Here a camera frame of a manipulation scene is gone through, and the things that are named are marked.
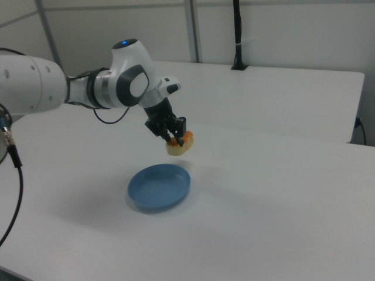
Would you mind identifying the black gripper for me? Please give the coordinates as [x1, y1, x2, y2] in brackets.
[143, 98, 188, 148]

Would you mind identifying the bread slice with orange topping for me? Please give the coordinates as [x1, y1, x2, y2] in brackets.
[165, 131, 195, 157]

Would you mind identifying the blue plastic plate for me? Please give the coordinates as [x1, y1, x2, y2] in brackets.
[127, 163, 192, 214]

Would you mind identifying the thin black arm cable loop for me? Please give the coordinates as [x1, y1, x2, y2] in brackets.
[93, 105, 131, 124]

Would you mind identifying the grey metal partition post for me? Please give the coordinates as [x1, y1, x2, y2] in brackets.
[34, 0, 66, 73]
[183, 0, 203, 63]

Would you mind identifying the black camera stand pole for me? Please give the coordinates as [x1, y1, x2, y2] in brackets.
[230, 0, 248, 71]

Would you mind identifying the black cable with metal connector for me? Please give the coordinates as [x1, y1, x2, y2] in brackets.
[0, 104, 24, 246]

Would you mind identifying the black cable beside table edge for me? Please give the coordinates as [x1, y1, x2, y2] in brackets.
[354, 116, 367, 145]

